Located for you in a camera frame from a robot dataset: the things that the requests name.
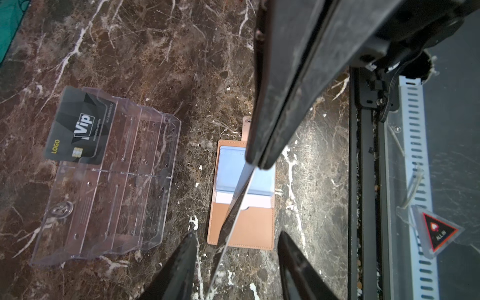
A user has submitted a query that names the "clear plastic organizer box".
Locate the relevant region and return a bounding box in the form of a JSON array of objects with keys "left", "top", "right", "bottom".
[{"left": 31, "top": 87, "right": 182, "bottom": 266}]

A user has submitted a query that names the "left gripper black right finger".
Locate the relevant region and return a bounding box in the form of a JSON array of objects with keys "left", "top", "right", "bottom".
[{"left": 277, "top": 231, "right": 338, "bottom": 300}]

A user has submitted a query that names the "white perforated vent strip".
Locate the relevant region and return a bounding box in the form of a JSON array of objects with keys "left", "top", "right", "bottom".
[{"left": 399, "top": 76, "right": 440, "bottom": 300}]

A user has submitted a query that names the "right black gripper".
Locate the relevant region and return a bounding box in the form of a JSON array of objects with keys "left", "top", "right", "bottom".
[{"left": 258, "top": 0, "right": 480, "bottom": 170}]

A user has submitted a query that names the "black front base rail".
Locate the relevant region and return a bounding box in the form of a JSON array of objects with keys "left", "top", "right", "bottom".
[{"left": 347, "top": 67, "right": 391, "bottom": 300}]

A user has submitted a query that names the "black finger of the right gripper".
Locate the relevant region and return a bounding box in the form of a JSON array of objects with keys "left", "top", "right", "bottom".
[{"left": 245, "top": 1, "right": 330, "bottom": 165}]

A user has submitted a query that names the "red triangle warning sticker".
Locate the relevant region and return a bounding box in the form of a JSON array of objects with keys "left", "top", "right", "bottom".
[{"left": 411, "top": 205, "right": 465, "bottom": 260}]

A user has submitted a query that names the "black VIP card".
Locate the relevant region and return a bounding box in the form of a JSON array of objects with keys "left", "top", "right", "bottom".
[{"left": 44, "top": 86, "right": 116, "bottom": 165}]

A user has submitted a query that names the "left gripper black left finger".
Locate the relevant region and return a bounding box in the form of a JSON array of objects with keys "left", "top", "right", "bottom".
[{"left": 139, "top": 232, "right": 198, "bottom": 300}]

